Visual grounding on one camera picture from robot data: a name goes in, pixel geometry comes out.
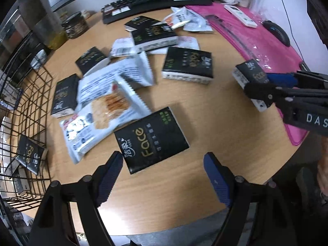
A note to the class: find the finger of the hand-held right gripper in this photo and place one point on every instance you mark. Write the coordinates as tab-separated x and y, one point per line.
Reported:
258	89
279	79

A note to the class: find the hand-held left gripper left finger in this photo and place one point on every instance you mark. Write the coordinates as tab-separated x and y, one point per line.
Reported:
111	174

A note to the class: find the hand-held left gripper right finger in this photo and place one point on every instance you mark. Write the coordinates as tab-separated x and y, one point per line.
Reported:
217	179

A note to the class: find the black tissue pack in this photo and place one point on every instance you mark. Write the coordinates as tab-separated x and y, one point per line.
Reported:
29	153
64	94
89	57
249	70
153	33
188	61
141	21
153	138

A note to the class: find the white cracker snack packet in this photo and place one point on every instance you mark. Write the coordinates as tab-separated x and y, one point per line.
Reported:
102	117

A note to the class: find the pink desk mat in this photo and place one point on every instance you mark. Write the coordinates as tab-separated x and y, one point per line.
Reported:
269	46

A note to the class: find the black computer mouse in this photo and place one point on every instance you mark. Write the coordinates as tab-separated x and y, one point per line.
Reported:
278	33

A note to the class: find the white remote control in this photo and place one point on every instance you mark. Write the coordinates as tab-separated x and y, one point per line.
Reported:
240	15

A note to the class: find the black keyboard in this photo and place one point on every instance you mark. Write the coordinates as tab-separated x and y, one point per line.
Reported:
153	2

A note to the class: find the dark glass jar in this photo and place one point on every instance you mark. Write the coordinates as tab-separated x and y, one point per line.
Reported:
74	25

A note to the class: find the clear acrylic organiser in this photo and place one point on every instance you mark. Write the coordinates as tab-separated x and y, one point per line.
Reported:
30	30

